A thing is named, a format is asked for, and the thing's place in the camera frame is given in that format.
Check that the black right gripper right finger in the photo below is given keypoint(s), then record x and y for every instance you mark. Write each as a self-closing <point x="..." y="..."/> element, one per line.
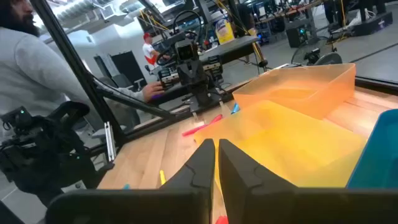
<point x="264" y="202"/>

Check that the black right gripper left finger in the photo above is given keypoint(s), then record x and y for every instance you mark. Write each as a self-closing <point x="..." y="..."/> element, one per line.
<point x="192" y="202"/>

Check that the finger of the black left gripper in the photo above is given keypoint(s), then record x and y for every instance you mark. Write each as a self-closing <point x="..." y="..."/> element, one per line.
<point x="186" y="74"/>
<point x="200" y="73"/>

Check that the slim yellow highlighter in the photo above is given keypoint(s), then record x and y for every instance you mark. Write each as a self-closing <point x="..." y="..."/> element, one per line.
<point x="162" y="178"/>

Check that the slim pink highlighter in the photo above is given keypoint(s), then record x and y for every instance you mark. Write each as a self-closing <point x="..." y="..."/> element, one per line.
<point x="202" y="125"/>

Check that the short teal marker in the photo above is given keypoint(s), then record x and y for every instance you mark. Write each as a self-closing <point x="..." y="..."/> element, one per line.
<point x="126" y="186"/>

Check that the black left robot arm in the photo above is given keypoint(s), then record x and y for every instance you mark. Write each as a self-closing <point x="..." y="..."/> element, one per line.
<point x="202" y="96"/>

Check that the large red marker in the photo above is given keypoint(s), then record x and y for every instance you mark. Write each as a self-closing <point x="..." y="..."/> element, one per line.
<point x="221" y="220"/>

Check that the person's hand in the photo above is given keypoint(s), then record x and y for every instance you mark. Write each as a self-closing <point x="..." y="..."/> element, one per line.
<point x="152" y="90"/>

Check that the person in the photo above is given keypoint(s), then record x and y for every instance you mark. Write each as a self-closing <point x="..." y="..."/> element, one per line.
<point x="149" y="51"/>
<point x="31" y="71"/>

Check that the dark grey work table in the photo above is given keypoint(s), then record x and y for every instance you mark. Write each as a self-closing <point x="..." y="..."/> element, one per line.
<point x="236" y="46"/>

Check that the yellow wipes canister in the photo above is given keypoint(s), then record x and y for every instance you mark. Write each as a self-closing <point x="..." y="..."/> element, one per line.
<point x="224" y="32"/>

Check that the large blue marker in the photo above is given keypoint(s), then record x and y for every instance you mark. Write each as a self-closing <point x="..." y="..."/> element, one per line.
<point x="235" y="109"/>

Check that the black monitor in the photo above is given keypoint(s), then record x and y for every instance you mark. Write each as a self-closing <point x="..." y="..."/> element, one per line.
<point x="127" y="68"/>

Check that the yellow translucent plastic bin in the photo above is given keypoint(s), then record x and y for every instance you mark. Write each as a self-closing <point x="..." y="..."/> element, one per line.
<point x="295" y="149"/>

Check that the black computer tower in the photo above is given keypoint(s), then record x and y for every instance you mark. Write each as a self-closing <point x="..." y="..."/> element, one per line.
<point x="295" y="37"/>

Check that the black floor fan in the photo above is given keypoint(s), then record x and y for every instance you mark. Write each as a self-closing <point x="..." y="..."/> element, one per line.
<point x="312" y="56"/>

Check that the blue plastic bin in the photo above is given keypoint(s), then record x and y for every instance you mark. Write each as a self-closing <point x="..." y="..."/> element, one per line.
<point x="379" y="155"/>

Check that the orange translucent plastic bin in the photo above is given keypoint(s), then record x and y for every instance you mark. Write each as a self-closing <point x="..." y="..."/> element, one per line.
<point x="326" y="90"/>

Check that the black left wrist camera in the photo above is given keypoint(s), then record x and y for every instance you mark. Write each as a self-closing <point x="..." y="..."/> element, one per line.
<point x="186" y="50"/>

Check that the silver frame bracket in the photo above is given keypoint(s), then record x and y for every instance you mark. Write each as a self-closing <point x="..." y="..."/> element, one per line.
<point x="109" y="141"/>

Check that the black aluminium table frame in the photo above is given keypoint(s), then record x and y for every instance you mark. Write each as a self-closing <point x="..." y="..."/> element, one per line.
<point x="77" y="68"/>

